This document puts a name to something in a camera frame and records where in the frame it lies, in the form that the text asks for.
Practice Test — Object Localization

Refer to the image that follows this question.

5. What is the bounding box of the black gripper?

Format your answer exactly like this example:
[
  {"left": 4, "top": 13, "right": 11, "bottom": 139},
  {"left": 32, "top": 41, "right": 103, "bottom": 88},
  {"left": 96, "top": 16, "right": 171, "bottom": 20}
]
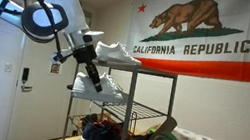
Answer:
[{"left": 67, "top": 41, "right": 110, "bottom": 94}]

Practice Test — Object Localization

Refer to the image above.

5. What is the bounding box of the white sneaker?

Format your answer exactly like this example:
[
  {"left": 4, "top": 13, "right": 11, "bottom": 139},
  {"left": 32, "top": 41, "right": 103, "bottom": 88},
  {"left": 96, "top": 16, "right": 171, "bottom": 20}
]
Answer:
[
  {"left": 70, "top": 67, "right": 133, "bottom": 107},
  {"left": 93, "top": 38, "right": 145, "bottom": 67}
]

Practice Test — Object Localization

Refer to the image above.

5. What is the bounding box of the black sandal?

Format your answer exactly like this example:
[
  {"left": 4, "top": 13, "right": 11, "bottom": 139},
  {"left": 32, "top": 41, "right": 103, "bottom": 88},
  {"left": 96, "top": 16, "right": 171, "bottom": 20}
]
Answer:
[{"left": 65, "top": 83, "right": 75, "bottom": 92}]

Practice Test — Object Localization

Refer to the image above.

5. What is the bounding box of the small door picture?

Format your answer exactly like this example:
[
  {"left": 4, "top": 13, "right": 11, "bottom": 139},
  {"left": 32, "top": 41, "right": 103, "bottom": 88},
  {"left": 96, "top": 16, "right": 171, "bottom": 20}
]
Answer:
[{"left": 50, "top": 62, "right": 62, "bottom": 76}]

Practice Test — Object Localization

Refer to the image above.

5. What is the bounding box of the black shoe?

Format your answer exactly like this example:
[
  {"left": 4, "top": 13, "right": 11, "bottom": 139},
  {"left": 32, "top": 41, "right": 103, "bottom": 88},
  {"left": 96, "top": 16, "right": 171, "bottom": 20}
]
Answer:
[{"left": 79, "top": 111, "right": 101, "bottom": 127}]

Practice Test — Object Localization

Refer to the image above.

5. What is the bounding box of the grey metal shoe rack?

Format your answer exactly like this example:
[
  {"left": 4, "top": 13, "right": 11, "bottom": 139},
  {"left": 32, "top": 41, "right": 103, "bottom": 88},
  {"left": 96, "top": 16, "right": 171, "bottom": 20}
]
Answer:
[{"left": 61, "top": 55, "right": 179, "bottom": 140}]

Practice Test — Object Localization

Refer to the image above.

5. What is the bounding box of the white door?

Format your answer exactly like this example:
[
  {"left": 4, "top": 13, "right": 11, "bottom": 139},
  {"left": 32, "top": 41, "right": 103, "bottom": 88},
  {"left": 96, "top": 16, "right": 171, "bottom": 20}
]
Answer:
[{"left": 7, "top": 30, "right": 83, "bottom": 140}]

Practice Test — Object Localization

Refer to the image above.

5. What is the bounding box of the black door keypad lock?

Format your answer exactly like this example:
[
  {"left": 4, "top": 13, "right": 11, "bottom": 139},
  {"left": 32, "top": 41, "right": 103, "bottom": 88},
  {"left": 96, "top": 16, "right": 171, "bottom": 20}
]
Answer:
[{"left": 20, "top": 66, "right": 31, "bottom": 83}]

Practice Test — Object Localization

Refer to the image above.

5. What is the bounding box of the brown cardboard piece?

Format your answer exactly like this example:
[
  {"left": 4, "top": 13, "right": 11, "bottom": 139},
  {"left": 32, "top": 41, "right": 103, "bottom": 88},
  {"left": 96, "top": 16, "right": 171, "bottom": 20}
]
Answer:
[{"left": 139, "top": 112, "right": 179, "bottom": 140}]

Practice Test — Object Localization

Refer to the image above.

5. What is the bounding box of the California Republic flag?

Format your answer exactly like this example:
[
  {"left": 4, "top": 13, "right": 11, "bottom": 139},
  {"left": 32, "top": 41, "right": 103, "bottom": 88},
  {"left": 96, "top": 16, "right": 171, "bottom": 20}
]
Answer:
[{"left": 122, "top": 0, "right": 250, "bottom": 87}]

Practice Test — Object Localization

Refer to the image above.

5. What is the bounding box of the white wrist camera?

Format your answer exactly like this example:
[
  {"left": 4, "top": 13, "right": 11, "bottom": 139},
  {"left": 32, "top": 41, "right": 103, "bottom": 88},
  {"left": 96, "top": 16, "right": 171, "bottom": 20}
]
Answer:
[{"left": 50, "top": 45, "right": 76, "bottom": 67}]

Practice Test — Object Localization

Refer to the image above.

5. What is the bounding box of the silver door handle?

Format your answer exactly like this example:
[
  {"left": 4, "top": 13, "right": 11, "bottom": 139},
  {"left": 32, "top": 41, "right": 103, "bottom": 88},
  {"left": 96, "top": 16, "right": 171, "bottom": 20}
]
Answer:
[{"left": 19, "top": 84, "right": 33, "bottom": 95}]

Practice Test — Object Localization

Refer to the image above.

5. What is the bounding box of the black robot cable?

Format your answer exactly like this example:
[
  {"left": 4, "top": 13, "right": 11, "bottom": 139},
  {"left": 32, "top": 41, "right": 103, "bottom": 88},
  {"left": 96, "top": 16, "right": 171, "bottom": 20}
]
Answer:
[{"left": 0, "top": 0, "right": 77, "bottom": 65}]

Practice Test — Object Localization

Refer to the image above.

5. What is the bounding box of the white light switch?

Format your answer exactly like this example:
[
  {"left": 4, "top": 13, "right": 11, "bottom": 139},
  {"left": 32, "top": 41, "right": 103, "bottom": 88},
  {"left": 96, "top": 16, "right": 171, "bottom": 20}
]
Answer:
[{"left": 3, "top": 62, "right": 14, "bottom": 74}]

